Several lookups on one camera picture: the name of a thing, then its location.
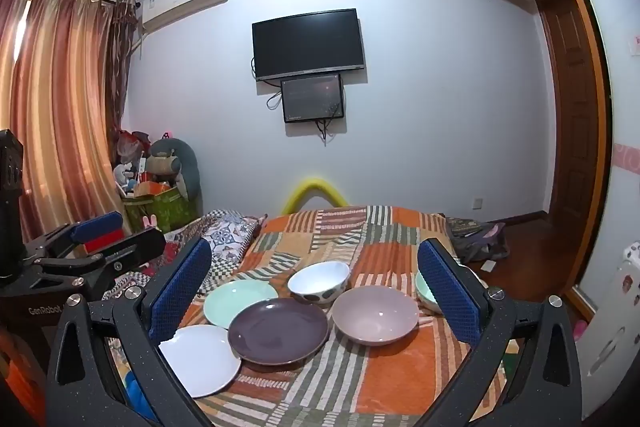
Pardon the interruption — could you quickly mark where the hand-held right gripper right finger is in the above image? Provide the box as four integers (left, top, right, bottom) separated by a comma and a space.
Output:
417, 237, 583, 427

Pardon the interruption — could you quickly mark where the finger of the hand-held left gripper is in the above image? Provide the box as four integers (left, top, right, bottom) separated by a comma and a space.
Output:
22, 212, 124, 263
25, 228, 167, 302

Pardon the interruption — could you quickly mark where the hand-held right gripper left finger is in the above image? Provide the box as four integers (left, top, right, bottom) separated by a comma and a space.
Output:
46, 237, 213, 427

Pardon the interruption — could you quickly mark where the mint green plate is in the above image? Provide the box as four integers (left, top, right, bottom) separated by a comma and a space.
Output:
203, 280, 279, 329

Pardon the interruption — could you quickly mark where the pink bowl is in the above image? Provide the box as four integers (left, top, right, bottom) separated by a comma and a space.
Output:
331, 285, 420, 347

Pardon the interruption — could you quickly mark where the mint green bowl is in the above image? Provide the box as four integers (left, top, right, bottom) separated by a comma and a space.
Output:
415, 271, 443, 315

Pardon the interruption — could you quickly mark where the dark bag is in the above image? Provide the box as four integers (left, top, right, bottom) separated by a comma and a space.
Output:
445, 217, 511, 263

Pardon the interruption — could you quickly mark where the pile of toys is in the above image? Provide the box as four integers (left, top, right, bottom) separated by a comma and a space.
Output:
112, 129, 151, 198

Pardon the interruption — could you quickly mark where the white plate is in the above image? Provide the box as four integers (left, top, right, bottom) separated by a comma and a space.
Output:
159, 324, 242, 399

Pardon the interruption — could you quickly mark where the patterned quilt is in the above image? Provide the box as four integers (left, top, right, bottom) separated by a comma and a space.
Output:
105, 208, 271, 303

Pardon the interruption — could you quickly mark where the dark purple plate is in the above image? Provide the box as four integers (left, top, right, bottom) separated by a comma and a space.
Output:
227, 298, 330, 367

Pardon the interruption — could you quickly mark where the orange patchwork blanket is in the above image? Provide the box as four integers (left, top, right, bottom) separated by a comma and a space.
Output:
107, 205, 521, 427

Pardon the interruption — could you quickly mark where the blue cloth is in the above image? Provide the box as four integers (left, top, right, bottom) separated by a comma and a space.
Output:
125, 372, 146, 408

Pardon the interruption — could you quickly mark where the striped orange curtain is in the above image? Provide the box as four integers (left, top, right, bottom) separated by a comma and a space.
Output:
0, 0, 138, 238

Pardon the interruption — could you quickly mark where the white dotted bowl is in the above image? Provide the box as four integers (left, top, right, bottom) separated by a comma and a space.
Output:
287, 261, 351, 305

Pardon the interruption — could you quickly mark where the yellow foam tube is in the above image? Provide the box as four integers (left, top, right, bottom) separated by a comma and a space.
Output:
281, 177, 347, 215

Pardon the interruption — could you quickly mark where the white sticker covered appliance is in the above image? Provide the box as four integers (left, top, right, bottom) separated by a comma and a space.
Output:
575, 244, 640, 418

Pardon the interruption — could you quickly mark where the wooden door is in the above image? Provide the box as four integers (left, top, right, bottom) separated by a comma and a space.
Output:
537, 0, 601, 228

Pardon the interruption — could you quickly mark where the small black monitor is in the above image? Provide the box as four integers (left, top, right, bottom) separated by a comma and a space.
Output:
280, 73, 346, 124

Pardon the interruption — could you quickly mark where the white wardrobe door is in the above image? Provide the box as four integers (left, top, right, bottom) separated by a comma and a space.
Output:
555, 0, 640, 308

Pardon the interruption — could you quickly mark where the black cable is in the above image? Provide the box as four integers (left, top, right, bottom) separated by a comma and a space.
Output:
249, 57, 283, 110
316, 104, 346, 144

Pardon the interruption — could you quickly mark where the black wall television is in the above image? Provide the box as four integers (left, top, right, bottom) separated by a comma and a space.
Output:
251, 8, 365, 82

